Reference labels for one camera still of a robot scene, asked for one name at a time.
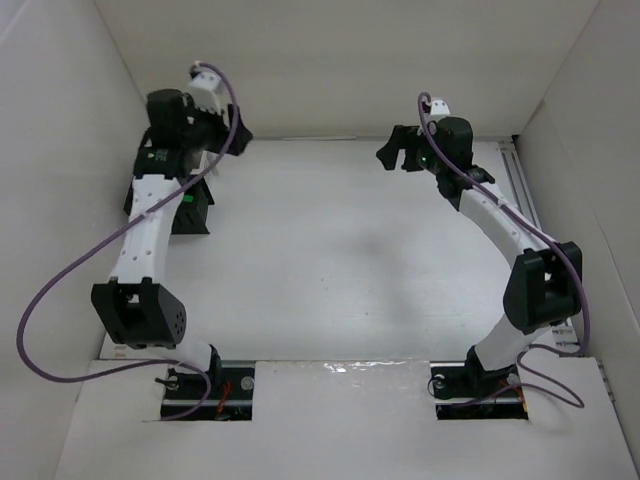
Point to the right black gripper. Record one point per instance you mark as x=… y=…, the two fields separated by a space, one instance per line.
x=407 y=148

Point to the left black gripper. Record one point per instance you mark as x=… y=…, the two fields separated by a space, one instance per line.
x=232 y=130

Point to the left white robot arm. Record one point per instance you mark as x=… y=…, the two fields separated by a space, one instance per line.
x=135 y=307

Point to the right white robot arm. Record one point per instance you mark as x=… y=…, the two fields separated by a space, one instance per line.
x=473 y=192

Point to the black slotted container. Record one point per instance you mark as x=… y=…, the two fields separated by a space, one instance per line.
x=157 y=201

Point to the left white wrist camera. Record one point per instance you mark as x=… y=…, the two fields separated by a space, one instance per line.
x=205 y=88

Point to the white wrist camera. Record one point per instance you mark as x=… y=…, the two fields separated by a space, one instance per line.
x=205 y=88
x=439 y=109

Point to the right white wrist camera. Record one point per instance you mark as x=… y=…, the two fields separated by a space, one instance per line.
x=439 y=109

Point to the aluminium rail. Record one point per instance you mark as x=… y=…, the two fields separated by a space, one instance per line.
x=545 y=286

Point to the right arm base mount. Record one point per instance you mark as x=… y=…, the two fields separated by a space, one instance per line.
x=459 y=397

